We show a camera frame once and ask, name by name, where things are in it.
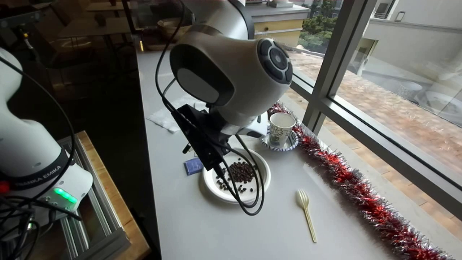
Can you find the grey metal rack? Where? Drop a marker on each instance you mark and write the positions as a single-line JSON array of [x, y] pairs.
[[98, 235]]

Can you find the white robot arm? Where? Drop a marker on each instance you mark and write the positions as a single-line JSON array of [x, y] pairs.
[[216, 61]]

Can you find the small blue packet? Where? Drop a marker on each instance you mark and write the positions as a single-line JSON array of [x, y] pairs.
[[192, 165]]

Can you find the pile of coffee beans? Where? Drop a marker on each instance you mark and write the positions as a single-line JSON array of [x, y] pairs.
[[223, 183]]

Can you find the white paper plate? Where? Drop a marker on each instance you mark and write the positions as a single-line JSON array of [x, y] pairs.
[[208, 177]]

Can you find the wooden side table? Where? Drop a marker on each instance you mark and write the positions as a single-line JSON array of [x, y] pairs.
[[52, 246]]

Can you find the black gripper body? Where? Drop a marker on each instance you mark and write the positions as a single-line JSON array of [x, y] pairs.
[[203, 133]]

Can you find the red silver tinsel garland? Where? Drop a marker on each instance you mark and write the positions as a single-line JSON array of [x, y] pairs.
[[375, 211]]

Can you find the cream plastic fork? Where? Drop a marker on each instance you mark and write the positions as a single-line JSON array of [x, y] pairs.
[[303, 203]]

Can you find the flat white paper napkin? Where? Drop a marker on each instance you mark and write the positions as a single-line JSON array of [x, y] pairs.
[[161, 116]]

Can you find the blue patterned paper saucer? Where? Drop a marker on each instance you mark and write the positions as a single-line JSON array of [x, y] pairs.
[[291, 142]]

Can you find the patterned paper cup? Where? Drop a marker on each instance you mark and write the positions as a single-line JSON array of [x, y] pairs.
[[280, 126]]

